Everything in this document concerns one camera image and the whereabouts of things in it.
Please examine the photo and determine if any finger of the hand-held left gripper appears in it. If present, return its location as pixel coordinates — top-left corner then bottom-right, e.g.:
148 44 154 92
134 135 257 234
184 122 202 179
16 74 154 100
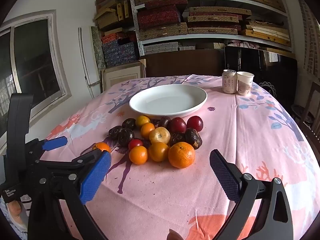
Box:
49 151 103 171
37 136 68 153

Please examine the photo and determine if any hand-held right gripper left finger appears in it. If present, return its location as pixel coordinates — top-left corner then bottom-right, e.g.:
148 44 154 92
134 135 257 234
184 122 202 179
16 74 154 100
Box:
27 151 112 240

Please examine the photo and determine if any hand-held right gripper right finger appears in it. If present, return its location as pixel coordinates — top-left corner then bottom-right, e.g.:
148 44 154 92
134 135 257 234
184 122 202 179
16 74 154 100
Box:
209 149 293 240

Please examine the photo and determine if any large orange mandarin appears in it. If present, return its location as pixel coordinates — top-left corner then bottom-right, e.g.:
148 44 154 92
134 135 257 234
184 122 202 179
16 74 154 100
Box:
168 142 196 169

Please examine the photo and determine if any large dark brown water chestnut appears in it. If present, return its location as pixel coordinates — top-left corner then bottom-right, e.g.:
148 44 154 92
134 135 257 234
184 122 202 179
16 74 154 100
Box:
185 127 203 150

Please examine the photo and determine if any dark red plum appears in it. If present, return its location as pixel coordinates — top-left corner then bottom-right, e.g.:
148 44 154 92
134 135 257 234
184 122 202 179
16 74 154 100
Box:
187 115 204 132
167 117 187 134

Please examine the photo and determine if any small yellow-orange mandarin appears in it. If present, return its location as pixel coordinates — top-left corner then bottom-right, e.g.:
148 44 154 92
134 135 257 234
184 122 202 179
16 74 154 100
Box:
135 115 151 128

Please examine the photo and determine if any white plate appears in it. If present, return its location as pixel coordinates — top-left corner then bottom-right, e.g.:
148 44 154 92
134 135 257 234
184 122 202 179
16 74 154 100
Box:
129 84 208 118

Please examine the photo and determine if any person's left forearm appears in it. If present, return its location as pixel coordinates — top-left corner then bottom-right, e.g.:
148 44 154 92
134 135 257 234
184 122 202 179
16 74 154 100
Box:
0 196 29 240

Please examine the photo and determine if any person's left hand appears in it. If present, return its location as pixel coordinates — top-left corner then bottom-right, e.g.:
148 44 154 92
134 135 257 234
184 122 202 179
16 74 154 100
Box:
5 199 28 230

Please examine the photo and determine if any small red plum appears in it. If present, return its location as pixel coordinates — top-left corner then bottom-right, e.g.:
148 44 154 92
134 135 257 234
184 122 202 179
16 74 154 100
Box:
128 138 143 150

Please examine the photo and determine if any pink printed tablecloth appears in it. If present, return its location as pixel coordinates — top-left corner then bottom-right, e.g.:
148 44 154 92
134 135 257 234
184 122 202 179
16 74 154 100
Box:
30 74 319 240

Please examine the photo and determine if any yellow mandarin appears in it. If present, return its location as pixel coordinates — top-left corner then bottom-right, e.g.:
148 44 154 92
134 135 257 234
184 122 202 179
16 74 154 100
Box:
149 127 171 145

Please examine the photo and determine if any framed picture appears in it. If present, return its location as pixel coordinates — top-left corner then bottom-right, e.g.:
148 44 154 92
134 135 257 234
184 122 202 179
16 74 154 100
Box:
101 59 146 93

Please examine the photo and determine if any white board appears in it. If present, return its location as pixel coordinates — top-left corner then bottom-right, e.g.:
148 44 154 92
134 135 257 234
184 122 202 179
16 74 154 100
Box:
78 26 100 87

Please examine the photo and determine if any printed paper cup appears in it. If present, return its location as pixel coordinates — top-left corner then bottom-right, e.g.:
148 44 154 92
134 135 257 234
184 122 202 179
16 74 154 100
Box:
236 71 255 97

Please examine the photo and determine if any white drink can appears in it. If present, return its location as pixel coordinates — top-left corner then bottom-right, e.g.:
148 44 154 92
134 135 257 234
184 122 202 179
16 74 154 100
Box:
222 69 237 94

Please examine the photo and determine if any green marbled board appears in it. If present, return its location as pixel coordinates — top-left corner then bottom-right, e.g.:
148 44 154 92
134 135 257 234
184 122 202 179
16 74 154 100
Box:
90 26 107 70

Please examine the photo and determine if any dark wooden chair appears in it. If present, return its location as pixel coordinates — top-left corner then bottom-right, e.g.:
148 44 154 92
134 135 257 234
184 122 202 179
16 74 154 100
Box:
291 81 320 140

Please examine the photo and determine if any stack of blue patterned boxes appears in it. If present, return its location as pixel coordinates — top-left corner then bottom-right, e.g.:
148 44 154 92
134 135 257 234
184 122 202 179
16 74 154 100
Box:
101 34 139 68

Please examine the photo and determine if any black glossy panel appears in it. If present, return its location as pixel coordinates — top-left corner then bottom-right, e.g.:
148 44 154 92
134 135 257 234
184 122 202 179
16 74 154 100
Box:
224 45 298 105

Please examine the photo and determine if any brown wooden board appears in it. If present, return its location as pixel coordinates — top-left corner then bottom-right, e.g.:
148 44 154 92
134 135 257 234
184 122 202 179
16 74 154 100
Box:
140 49 225 78

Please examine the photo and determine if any stack of tan boxes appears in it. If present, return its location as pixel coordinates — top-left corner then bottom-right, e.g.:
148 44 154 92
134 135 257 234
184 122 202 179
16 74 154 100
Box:
94 0 137 34

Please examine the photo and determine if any white metal shelf rack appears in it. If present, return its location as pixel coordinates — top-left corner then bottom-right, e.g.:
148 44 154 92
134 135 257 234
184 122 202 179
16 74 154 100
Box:
128 0 295 57

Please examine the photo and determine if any stack of woven boxes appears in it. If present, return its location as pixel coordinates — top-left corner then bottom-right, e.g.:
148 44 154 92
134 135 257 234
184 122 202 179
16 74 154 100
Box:
132 0 292 53

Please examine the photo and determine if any window with white frame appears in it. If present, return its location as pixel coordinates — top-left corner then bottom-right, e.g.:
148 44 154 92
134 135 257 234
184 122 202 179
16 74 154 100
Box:
0 10 72 155

